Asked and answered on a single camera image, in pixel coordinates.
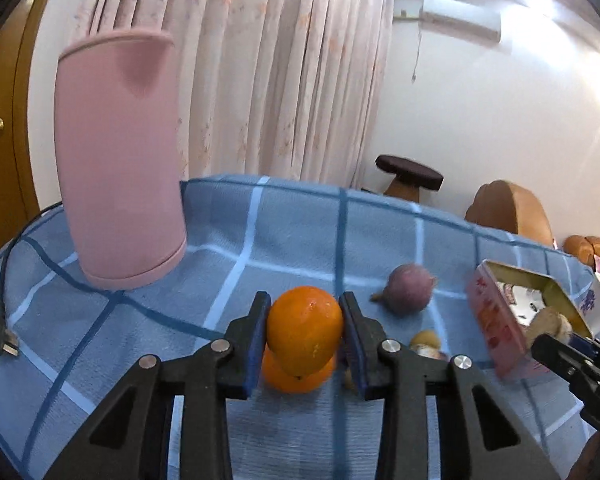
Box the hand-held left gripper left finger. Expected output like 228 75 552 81
42 291 272 480

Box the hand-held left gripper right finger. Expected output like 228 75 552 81
339 291 563 480

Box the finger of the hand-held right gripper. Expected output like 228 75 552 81
530 332 600 401
569 336 600 368

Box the kiwi fruit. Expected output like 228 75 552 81
527 307 573 348

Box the large orange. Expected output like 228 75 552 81
266 286 344 377

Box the small orange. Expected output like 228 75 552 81
261 347 337 394

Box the small yellow fruit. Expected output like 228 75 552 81
409 329 443 358

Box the pink tin box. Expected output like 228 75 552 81
466 259 595 380

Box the purple round fruit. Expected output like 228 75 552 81
371 263 438 317

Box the white cup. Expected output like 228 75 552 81
577 272 600 341

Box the brown leather sofa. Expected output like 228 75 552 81
562 235 600 283

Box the blue checked blanket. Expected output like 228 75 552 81
0 175 600 480

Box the brown leather armchair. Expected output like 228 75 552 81
464 180 555 248

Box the dark cushioned wooden stool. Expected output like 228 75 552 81
375 155 444 200

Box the pink electric kettle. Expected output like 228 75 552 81
54 30 188 291

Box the floral beige curtain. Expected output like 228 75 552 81
70 0 398 193

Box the wooden door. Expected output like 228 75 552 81
0 0 63 266

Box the white air conditioner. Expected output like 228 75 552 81
420 0 502 43

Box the black usb cable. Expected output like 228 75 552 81
0 202 63 358

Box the air conditioner power cord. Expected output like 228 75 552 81
411 22 423 83

